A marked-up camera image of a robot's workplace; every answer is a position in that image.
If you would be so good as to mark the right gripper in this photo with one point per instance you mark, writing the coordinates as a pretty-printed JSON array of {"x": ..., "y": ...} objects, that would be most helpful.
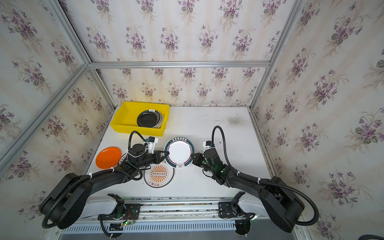
[{"x": 201, "y": 160}]

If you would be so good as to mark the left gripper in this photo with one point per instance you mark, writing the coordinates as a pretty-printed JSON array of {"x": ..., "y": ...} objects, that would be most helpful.
[{"x": 156, "y": 155}]

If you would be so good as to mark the orange sunburst pattern plate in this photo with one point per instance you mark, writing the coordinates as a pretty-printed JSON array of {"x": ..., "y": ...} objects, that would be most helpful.
[{"x": 158, "y": 175}]

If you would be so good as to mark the green red ringed plate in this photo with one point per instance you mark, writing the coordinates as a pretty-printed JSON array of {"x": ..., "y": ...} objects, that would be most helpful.
[{"x": 180, "y": 152}]

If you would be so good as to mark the black plate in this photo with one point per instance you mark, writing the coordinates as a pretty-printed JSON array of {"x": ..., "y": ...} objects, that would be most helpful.
[{"x": 149, "y": 119}]

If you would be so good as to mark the small green ringed plate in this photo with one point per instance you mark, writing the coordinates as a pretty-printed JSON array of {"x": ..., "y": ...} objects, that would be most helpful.
[{"x": 162, "y": 120}]

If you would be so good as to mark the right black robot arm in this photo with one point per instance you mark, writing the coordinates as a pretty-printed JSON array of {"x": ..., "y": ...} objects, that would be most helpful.
[{"x": 281, "y": 202}]

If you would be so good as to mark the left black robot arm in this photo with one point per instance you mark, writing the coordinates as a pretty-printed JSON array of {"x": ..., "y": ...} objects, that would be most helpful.
[{"x": 66, "y": 202}]

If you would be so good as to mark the yellow plastic bin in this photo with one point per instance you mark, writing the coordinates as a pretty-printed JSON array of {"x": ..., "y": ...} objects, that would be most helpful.
[{"x": 125, "y": 118}]

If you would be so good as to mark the large green rimmed plate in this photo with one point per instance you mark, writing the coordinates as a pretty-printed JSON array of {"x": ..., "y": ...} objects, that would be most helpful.
[{"x": 123, "y": 158}]

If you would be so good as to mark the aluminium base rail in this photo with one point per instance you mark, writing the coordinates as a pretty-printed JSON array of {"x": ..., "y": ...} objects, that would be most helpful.
[{"x": 172, "y": 209}]

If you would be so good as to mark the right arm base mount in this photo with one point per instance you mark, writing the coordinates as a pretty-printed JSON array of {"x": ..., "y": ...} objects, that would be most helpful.
[{"x": 228, "y": 210}]

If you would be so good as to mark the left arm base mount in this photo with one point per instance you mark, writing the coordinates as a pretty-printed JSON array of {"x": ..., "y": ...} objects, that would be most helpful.
[{"x": 121, "y": 210}]

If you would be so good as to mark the aluminium frame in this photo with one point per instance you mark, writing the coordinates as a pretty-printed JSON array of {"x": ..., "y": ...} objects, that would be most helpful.
[{"x": 90, "y": 67}]

